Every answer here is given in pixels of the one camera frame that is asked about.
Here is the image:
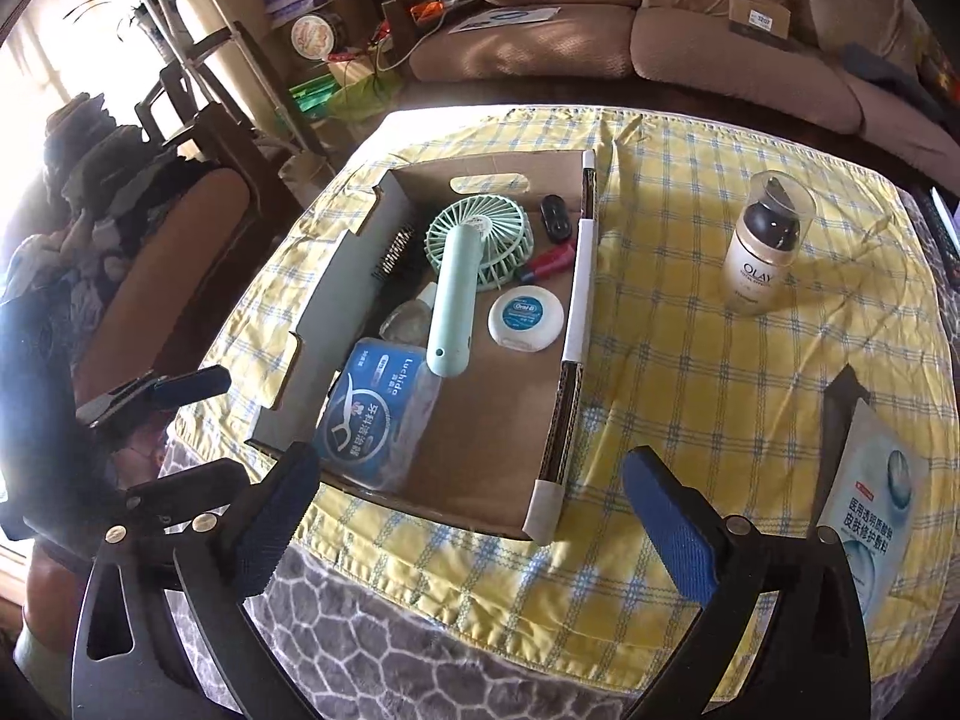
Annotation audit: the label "blue floss pick box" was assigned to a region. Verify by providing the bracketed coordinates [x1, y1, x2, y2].
[313, 337, 443, 494]

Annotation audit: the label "green handheld fan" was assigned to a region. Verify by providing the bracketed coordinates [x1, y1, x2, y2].
[424, 195, 535, 378]

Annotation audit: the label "round biscuit tin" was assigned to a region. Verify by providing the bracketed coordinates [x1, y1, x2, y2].
[292, 13, 346, 61]

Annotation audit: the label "pile of clothes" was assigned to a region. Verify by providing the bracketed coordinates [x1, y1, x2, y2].
[0, 90, 218, 301]

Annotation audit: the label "person's left forearm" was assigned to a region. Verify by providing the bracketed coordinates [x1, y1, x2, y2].
[11, 540, 91, 706]

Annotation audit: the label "cream lotion pump bottle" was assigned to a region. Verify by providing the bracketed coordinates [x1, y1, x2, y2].
[722, 171, 817, 312]

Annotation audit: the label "brown upholstered chair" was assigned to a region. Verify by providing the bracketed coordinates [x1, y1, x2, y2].
[75, 165, 252, 398]

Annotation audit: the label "cardboard box tray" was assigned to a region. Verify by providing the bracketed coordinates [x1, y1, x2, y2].
[247, 150, 601, 545]

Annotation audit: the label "dark wooden chair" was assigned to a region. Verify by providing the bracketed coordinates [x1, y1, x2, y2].
[135, 60, 301, 241]

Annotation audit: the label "round white dental floss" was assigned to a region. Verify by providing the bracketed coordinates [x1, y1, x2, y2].
[487, 285, 565, 352]

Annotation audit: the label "dark grey pillow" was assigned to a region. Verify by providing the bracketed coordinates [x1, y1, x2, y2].
[840, 41, 920, 91]

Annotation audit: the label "green packets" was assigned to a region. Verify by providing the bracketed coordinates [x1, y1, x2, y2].
[289, 75, 353, 117]

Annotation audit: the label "blue white paper sheet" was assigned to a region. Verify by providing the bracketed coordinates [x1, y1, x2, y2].
[448, 6, 562, 35]

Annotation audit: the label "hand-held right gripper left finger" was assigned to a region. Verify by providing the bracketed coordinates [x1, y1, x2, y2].
[71, 441, 323, 720]

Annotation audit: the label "cream curtain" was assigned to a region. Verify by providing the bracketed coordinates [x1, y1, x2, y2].
[15, 0, 226, 166]

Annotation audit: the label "brown sofa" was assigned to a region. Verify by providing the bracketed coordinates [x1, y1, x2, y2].
[405, 0, 960, 200]

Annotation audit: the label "red tube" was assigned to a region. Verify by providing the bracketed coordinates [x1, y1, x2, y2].
[525, 244, 578, 278]

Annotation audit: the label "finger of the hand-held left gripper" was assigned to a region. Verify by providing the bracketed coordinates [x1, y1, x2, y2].
[126, 460, 250, 533]
[75, 364, 232, 430]

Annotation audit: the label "black hairbrush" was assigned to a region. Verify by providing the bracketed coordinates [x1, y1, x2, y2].
[371, 223, 417, 282]

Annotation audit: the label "face mask packet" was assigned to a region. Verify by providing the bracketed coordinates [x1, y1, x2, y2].
[814, 399, 931, 627]

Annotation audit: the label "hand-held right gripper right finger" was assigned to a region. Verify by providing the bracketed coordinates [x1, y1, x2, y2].
[622, 445, 893, 720]

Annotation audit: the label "small cardboard box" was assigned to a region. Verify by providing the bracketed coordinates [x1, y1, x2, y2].
[727, 0, 792, 42]

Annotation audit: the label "yellow plaid cloth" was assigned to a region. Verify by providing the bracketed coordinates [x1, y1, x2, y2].
[174, 106, 953, 672]

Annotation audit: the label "black pouch under sachet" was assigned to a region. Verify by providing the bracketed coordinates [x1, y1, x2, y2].
[820, 364, 872, 518]

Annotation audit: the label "grey patterned table cover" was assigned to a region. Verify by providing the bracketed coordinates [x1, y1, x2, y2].
[157, 435, 960, 720]

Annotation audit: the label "small clear bottle white cap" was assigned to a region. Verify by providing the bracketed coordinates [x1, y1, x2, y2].
[379, 281, 440, 346]

